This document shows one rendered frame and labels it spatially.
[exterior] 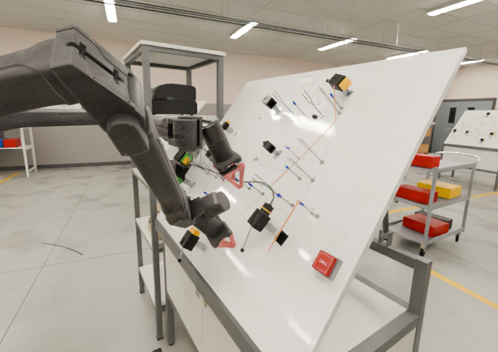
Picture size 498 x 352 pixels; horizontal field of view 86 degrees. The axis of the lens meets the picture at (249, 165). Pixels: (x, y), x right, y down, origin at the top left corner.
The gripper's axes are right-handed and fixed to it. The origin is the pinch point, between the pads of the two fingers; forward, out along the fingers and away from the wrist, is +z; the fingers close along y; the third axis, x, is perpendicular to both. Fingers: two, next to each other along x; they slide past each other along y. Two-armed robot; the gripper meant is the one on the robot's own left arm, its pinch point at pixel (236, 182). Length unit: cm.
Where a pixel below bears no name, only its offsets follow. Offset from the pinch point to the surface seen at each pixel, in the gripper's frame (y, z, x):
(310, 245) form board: -16.2, 21.4, -8.5
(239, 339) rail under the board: -15.4, 36.7, 21.9
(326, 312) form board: -31.3, 25.4, 0.0
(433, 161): 83, 153, -215
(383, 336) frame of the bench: -31, 58, -15
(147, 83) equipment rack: 96, -25, 1
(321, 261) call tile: -24.5, 18.6, -6.4
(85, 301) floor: 135, 104, 122
